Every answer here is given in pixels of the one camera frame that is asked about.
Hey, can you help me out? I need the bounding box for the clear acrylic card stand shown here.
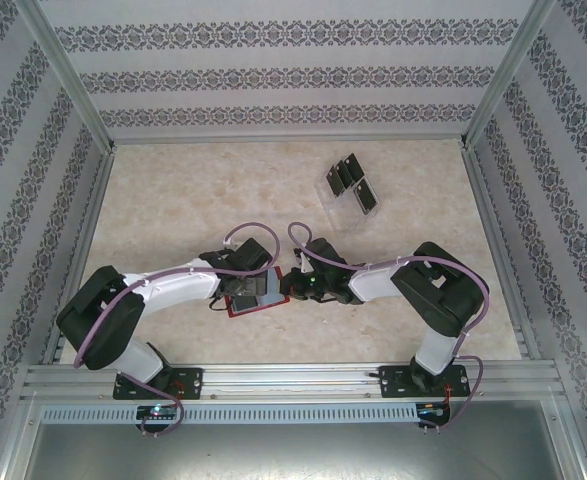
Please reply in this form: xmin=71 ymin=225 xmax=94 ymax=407
xmin=315 ymin=152 xmax=382 ymax=234

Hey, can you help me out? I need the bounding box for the purple cable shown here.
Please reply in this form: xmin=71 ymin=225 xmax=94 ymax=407
xmin=72 ymin=222 xmax=282 ymax=437
xmin=286 ymin=222 xmax=491 ymax=434

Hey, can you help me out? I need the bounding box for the black credit card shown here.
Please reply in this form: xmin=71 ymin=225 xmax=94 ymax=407
xmin=335 ymin=158 xmax=358 ymax=189
xmin=324 ymin=167 xmax=348 ymax=197
xmin=351 ymin=177 xmax=380 ymax=215
xmin=233 ymin=277 xmax=270 ymax=302
xmin=343 ymin=152 xmax=367 ymax=180

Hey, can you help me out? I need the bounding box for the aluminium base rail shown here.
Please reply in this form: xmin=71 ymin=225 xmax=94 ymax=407
xmin=20 ymin=360 xmax=562 ymax=404

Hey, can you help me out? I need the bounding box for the red leather card holder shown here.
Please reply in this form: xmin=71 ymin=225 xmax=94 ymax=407
xmin=225 ymin=267 xmax=292 ymax=320

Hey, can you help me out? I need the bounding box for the aluminium frame post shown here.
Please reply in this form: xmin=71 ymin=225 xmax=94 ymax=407
xmin=0 ymin=394 xmax=44 ymax=480
xmin=457 ymin=0 xmax=560 ymax=151
xmin=540 ymin=357 xmax=587 ymax=480
xmin=15 ymin=0 xmax=117 ymax=154

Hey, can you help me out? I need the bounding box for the grey metal sheet panel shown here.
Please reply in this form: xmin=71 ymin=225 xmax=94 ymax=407
xmin=22 ymin=422 xmax=582 ymax=480

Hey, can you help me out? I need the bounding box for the aluminium table edge rail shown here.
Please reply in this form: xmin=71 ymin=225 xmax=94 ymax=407
xmin=460 ymin=142 xmax=542 ymax=361
xmin=42 ymin=147 xmax=119 ymax=366

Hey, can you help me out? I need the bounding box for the slotted grey cable duct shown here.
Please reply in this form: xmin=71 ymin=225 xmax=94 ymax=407
xmin=41 ymin=402 xmax=419 ymax=425

